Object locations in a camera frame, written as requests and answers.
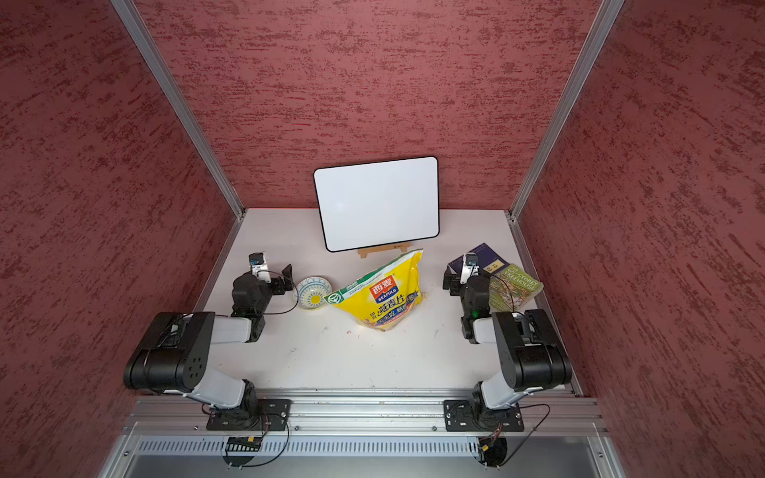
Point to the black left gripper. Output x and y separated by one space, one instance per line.
282 282

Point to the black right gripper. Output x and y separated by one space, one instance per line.
454 278

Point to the yellow oats bag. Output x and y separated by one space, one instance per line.
383 297

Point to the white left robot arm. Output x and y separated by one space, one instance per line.
173 356

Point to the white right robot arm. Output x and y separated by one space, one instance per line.
531 358

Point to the dark purple book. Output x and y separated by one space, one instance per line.
486 259

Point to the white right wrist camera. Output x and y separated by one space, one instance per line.
470 267

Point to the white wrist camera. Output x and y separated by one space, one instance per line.
258 266
470 267

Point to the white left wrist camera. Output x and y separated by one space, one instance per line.
258 266

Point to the white board black frame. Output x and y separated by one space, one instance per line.
376 204

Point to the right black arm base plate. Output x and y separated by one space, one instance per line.
464 416

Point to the aluminium mounting rail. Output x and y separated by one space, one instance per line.
373 412

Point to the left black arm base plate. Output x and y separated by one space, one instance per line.
266 415

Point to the left aluminium corner post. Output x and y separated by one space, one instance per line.
139 33

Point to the aluminium corner post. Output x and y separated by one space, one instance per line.
139 33
603 23

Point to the right aluminium corner post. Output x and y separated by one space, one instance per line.
603 23

